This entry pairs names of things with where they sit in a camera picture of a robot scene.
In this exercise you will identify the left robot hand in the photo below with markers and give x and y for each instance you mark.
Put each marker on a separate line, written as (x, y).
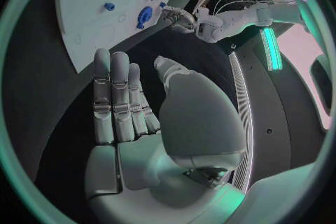
(178, 18)

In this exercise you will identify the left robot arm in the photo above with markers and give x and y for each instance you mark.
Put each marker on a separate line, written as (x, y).
(252, 18)

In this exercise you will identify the blue peg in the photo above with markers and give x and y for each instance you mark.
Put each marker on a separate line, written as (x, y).
(162, 5)

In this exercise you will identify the blue short cylinder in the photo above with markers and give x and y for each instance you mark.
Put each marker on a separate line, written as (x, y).
(109, 6)

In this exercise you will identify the glowing light bar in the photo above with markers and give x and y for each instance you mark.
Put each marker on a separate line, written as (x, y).
(271, 49)

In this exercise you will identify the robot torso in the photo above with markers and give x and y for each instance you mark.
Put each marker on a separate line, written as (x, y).
(273, 112)

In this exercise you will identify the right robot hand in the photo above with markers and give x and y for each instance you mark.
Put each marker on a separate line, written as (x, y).
(199, 119)

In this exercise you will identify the blue gear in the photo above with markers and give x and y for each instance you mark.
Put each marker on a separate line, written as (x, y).
(145, 16)

